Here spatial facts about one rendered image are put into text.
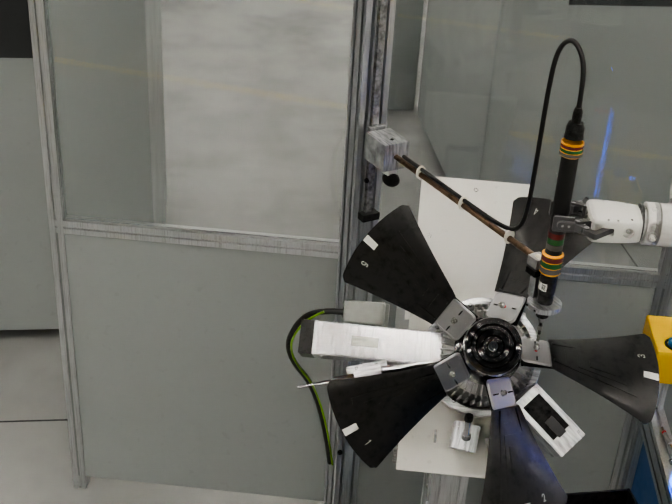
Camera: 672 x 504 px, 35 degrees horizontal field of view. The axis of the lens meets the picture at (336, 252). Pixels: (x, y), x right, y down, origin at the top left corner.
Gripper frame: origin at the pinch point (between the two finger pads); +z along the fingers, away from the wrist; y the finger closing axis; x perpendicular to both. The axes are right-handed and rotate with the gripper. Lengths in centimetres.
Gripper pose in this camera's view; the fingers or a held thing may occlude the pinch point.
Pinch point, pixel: (559, 215)
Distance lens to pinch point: 209.1
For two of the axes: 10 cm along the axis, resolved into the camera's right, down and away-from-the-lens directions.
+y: 0.9, -4.9, 8.7
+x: 0.5, -8.7, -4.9
